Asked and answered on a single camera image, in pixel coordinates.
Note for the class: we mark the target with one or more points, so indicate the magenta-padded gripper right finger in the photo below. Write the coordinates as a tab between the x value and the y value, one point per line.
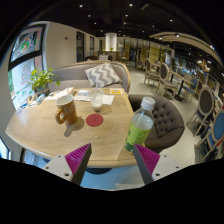
146	160

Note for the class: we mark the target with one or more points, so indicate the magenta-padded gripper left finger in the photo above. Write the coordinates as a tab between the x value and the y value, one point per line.
77	160

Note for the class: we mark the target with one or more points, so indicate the green-labelled clear drink bottle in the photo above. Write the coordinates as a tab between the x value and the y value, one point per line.
139	128

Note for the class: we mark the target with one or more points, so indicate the grey tufted armchair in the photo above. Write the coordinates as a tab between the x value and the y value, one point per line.
166	123

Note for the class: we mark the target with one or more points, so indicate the flat round red coaster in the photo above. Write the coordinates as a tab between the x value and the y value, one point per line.
94	120

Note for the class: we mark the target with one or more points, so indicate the brown mug with white inside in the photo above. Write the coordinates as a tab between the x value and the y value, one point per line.
68	111

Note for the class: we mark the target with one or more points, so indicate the clear plastic cup with straw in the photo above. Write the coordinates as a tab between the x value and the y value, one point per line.
96	100

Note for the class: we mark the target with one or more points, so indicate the small white blue box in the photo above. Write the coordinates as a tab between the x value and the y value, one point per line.
83	92

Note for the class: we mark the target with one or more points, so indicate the white paper napkin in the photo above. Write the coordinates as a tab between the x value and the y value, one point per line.
108	99

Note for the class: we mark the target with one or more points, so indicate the blue tissue pack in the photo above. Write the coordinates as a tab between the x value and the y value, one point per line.
40	99

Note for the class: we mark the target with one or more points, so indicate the plain glass window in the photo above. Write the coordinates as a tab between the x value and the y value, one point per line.
3	150

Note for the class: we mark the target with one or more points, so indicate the yellow card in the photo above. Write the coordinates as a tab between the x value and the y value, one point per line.
116	91

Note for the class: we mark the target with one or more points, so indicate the group of dining chairs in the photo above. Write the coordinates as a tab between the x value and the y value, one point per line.
203	100

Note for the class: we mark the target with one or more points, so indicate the grey curved sofa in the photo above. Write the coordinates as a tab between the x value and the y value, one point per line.
71	75

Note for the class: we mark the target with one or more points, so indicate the green potted plant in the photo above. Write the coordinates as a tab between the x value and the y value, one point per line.
41	79

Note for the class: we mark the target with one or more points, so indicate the grey white chevron cushion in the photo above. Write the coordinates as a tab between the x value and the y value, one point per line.
103	75

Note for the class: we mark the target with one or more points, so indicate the window with festive decals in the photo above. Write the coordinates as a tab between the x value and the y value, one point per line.
25	70

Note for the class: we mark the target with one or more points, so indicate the group of ceiling lights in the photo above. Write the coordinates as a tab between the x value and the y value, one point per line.
130	5

